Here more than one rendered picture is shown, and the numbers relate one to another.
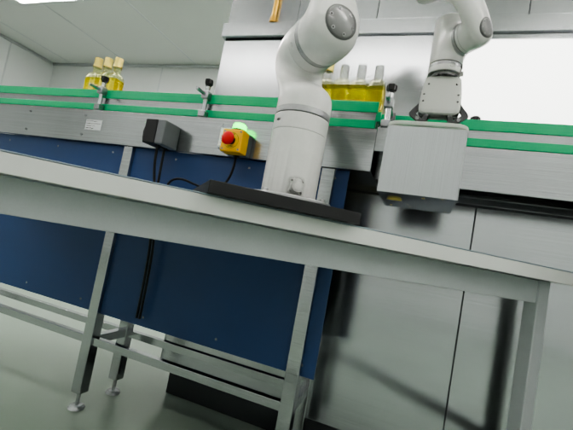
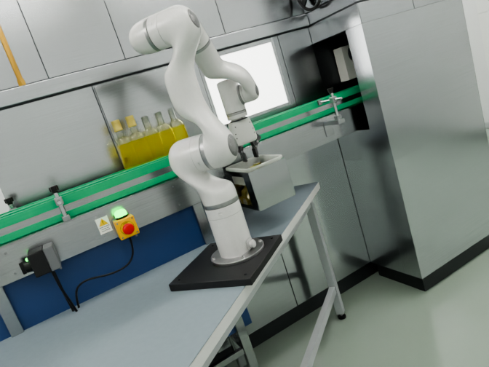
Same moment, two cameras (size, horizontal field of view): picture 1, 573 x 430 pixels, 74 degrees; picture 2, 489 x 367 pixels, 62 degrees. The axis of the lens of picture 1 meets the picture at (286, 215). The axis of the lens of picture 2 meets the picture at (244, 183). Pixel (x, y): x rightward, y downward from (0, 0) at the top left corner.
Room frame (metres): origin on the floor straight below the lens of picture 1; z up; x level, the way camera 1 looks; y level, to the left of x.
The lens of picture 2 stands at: (-0.20, 0.84, 1.28)
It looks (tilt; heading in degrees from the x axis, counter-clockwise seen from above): 12 degrees down; 317
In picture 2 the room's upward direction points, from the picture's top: 18 degrees counter-clockwise
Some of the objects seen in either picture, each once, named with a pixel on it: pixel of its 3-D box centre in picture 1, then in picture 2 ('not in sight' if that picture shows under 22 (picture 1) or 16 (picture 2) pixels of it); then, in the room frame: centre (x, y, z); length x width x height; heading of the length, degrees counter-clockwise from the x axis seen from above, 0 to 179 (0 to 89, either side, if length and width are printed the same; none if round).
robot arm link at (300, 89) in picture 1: (304, 72); (201, 171); (0.84, 0.02, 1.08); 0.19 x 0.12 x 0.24; 23
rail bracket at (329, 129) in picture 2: not in sight; (332, 112); (0.84, -0.84, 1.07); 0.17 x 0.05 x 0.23; 160
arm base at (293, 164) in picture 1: (294, 161); (229, 228); (0.82, 0.00, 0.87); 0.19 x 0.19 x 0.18
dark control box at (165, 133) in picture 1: (161, 135); (44, 259); (1.24, 0.46, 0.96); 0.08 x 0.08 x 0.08; 70
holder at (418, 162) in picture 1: (420, 175); (255, 182); (0.95, -0.32, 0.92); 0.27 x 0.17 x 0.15; 160
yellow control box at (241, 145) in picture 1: (235, 143); (126, 226); (1.14, 0.19, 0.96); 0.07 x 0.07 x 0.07; 70
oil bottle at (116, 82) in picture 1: (112, 90); not in sight; (1.58, 0.82, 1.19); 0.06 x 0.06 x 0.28; 70
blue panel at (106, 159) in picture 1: (143, 176); (11, 301); (1.43, 0.56, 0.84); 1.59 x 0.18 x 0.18; 70
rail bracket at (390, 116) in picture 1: (389, 109); not in sight; (1.06, -0.24, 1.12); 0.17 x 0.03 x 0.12; 160
